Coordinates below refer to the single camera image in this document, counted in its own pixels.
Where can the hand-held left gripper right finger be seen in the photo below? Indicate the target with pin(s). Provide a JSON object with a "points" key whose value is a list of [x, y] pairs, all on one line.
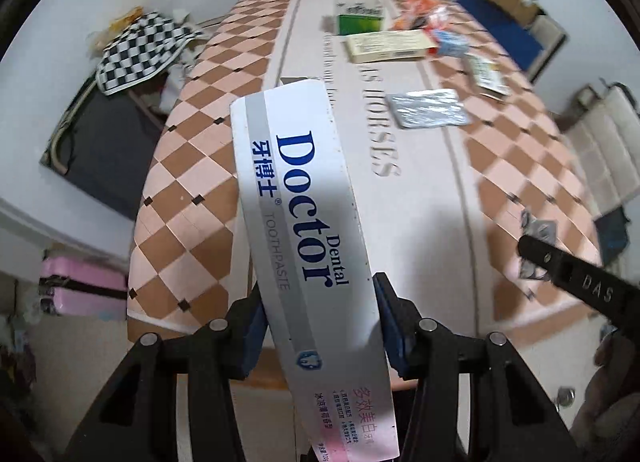
{"points": [[392, 332]]}

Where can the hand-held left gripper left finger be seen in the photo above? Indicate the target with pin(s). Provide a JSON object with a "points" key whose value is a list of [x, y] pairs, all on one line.
{"points": [[255, 337]]}

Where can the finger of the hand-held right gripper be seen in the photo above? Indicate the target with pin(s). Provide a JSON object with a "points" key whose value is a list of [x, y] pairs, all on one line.
{"points": [[575, 279]]}

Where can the small silver foil wrapper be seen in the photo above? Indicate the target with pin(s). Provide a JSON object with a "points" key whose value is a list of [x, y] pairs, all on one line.
{"points": [[542, 229]]}

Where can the white toothpaste box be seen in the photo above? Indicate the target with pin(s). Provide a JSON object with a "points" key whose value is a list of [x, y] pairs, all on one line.
{"points": [[305, 222]]}

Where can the cream cardboard box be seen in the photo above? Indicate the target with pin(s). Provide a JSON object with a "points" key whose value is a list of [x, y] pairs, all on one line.
{"points": [[390, 46]]}

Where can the orange plastic wrapper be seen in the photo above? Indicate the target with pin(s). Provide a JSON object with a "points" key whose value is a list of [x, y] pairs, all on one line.
{"points": [[417, 11]]}

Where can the person's right hand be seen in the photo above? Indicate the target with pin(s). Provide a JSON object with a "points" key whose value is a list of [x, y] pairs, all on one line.
{"points": [[615, 392]]}

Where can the metal weight plate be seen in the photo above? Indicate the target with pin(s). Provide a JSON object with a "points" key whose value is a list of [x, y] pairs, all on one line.
{"points": [[567, 395]]}

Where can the white padded cushion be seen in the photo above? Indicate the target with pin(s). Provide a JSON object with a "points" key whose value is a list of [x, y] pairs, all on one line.
{"points": [[607, 146]]}

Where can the pink suitcase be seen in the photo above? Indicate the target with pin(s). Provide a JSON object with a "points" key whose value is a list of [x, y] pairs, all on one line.
{"points": [[82, 287]]}

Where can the checkered pink tablecloth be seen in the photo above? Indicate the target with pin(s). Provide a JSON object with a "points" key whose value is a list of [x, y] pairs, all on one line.
{"points": [[200, 151]]}

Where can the small printed sachet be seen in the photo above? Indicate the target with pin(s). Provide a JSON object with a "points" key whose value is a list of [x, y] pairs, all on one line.
{"points": [[489, 75]]}

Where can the silver blister pack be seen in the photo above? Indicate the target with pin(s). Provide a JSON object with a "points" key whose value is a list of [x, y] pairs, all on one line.
{"points": [[430, 109]]}

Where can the dark chair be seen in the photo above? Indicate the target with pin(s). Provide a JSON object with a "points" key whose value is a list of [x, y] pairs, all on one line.
{"points": [[107, 151]]}

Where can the blue small packet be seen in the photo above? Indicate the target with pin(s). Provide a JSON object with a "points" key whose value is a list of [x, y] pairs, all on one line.
{"points": [[450, 43]]}

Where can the green small box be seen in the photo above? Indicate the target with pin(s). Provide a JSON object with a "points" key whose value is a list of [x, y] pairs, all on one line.
{"points": [[360, 25]]}

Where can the black and white checkered cloth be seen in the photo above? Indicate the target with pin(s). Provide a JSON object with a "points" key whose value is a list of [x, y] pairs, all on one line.
{"points": [[140, 49]]}

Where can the white printed box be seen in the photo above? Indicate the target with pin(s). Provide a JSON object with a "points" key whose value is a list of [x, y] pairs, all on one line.
{"points": [[360, 1]]}

